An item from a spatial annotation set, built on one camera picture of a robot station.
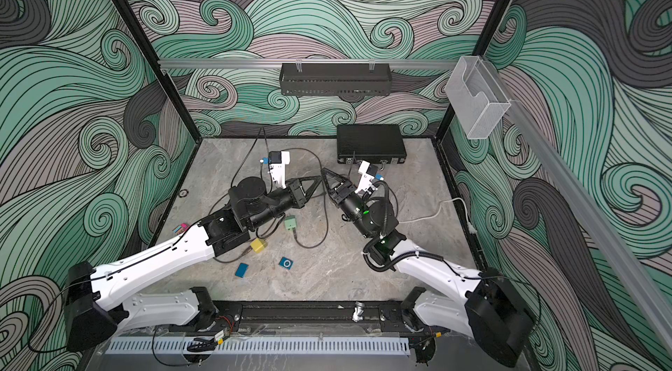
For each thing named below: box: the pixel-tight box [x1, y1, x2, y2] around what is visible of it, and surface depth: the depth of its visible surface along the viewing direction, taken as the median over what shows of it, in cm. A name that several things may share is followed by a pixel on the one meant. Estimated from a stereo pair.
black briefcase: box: [336, 124, 407, 164], surface depth 118 cm
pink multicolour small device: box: [171, 222, 189, 235], surface depth 90 cm
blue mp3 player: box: [278, 256, 294, 271], surface depth 85 cm
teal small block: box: [234, 262, 250, 279], surface depth 83 cm
